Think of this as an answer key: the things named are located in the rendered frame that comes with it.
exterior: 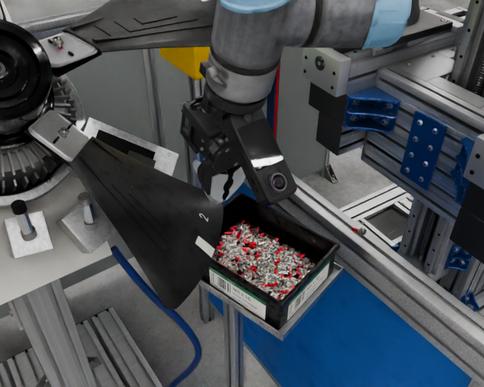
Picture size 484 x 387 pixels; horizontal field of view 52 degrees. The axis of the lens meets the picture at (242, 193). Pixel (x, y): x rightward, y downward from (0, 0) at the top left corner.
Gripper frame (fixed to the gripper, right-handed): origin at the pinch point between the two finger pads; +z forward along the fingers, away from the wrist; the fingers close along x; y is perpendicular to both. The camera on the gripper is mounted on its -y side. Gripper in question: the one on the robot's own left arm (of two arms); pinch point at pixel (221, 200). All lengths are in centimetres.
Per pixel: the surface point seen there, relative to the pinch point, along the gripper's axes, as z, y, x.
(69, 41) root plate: -12.3, 24.8, 10.6
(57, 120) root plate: -6.2, 17.5, 15.9
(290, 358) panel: 69, -15, -24
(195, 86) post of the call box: 21, 41, -23
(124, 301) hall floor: 119, 41, -4
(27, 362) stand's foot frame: 108, 33, 33
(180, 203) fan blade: 2.1, 3.4, 4.7
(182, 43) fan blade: -14.1, 17.1, -2.1
